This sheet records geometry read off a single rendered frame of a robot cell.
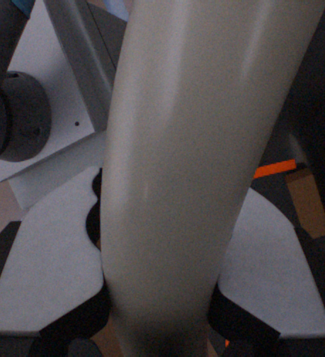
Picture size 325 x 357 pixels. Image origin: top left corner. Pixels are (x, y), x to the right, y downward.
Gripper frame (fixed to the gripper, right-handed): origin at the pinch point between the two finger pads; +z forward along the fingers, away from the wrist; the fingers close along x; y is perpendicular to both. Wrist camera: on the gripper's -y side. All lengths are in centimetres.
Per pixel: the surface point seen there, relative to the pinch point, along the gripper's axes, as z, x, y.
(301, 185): 87, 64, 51
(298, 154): 101, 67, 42
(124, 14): 144, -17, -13
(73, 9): 52, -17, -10
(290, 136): 104, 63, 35
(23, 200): 48, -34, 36
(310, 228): 80, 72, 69
